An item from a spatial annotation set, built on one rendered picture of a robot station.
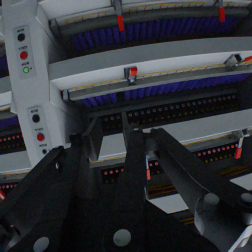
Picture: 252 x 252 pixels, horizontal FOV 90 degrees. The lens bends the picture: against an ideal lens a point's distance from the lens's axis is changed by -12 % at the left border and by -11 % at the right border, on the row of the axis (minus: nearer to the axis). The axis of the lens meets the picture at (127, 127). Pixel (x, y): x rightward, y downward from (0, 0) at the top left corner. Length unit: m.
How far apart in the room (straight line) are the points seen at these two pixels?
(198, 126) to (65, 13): 0.43
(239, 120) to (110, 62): 0.34
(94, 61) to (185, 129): 0.26
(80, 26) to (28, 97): 0.22
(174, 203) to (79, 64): 0.41
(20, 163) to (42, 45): 0.28
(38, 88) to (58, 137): 0.12
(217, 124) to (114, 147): 0.25
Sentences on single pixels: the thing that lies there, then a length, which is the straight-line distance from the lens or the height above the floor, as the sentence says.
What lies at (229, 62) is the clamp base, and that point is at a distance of 0.45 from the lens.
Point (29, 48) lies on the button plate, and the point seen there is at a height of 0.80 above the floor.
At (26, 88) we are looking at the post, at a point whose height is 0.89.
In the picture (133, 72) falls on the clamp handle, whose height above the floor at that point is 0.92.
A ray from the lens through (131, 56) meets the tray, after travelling 0.34.
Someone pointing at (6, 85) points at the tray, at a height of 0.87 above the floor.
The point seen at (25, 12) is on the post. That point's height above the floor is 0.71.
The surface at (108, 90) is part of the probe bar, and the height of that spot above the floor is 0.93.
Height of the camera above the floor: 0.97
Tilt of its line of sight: 8 degrees up
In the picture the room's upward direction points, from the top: 170 degrees clockwise
